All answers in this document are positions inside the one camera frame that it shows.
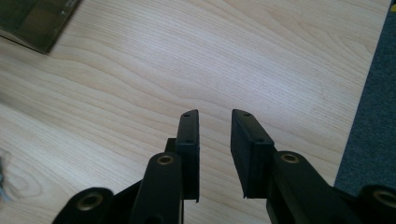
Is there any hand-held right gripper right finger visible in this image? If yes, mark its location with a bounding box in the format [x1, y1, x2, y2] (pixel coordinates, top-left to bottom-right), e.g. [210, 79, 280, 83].
[230, 108, 278, 200]

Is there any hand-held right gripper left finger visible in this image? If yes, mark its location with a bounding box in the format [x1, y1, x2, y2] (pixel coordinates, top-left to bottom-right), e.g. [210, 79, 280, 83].
[164, 108, 201, 203]

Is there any dark olive flat box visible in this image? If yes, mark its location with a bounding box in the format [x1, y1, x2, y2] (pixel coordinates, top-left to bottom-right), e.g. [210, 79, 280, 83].
[0, 0, 82, 54]

